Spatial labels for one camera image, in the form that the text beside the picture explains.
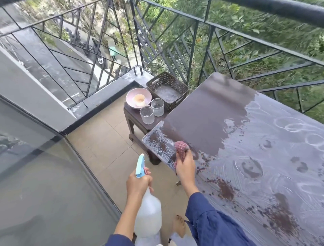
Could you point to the dark wooden stool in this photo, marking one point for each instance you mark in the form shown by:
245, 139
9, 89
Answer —
133, 119

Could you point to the small beige cup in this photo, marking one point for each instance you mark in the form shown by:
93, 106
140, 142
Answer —
139, 99

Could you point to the white spray bottle blue trigger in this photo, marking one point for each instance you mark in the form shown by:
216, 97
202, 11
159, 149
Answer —
148, 215

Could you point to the person's left hand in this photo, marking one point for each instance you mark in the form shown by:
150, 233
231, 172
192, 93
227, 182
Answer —
135, 185

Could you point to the red checked cleaning cloth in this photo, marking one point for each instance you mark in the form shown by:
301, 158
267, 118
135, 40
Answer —
180, 147

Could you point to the person's bare foot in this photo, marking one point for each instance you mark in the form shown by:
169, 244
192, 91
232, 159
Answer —
179, 226

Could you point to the pink bowl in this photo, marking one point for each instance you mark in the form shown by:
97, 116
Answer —
131, 100

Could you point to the person's left fingers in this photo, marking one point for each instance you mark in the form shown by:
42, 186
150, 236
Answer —
148, 181

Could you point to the glass sliding door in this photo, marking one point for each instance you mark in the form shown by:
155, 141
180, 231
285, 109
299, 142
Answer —
50, 192

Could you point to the black metal balcony railing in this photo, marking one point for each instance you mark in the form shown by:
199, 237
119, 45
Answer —
278, 7

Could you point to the person's left forearm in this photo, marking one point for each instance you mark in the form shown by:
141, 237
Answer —
126, 223

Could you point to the dark woven plastic basket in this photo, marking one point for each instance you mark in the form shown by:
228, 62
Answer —
167, 93

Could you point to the person's right hand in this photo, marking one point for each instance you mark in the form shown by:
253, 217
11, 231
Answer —
186, 167

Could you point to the person's right forearm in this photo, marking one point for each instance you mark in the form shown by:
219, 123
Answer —
215, 223

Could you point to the person's right fingers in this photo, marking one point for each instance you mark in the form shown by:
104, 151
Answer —
182, 157

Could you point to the clear ribbed drinking glass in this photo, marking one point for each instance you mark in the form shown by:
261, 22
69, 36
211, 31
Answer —
157, 107
146, 115

